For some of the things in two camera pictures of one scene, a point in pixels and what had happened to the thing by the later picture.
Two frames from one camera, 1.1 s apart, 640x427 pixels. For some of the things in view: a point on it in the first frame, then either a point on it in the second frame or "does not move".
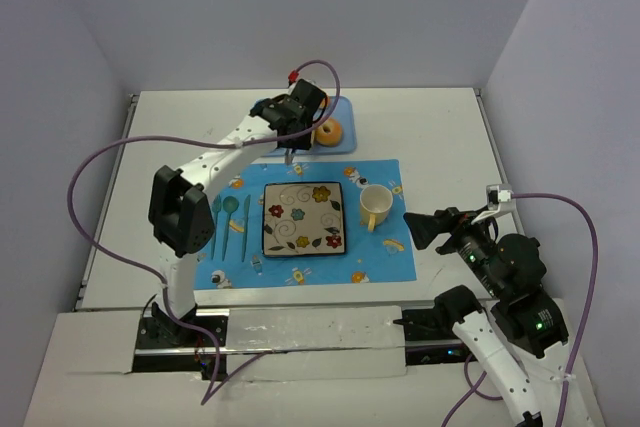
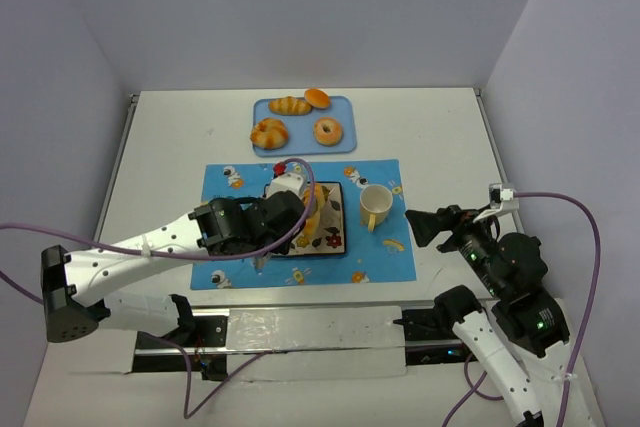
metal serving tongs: x=289 y=156 to x=259 y=262
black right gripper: x=448 y=229 does not move
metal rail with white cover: x=302 y=343 does not move
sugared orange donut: x=332 y=138 does not move
